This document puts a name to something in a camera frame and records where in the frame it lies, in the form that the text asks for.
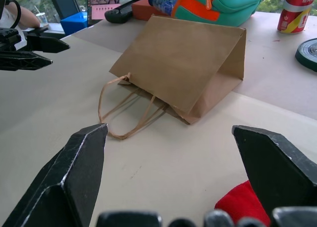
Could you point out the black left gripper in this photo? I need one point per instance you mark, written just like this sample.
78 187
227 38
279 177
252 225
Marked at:
8 39

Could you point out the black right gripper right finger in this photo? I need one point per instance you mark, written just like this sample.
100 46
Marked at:
277 167

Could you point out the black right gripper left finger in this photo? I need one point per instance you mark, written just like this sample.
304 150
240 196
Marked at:
67 177

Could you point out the clear glass cup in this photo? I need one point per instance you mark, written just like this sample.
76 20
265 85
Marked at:
42 18

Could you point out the blue plastic box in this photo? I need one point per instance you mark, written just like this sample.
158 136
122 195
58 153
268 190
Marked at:
74 23

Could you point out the red cloth item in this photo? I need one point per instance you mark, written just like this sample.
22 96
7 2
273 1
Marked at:
237 202

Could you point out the screen with pink picture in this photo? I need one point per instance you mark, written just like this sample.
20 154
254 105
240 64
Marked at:
102 8

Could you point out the black game controller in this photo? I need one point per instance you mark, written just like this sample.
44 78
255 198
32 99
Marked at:
119 14

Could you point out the orange box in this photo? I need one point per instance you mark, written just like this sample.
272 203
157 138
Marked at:
141 9

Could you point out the dark green tape roll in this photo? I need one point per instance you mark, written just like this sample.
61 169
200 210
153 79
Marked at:
308 52

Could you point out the blue patterned water bottle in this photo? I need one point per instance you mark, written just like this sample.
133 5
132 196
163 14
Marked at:
161 0

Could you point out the red soda can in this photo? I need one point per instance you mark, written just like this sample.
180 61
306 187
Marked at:
294 12

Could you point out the teal and orange backpack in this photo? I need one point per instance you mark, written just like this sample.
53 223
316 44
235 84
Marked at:
230 2

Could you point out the black window frame post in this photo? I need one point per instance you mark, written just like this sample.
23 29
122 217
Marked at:
64 2

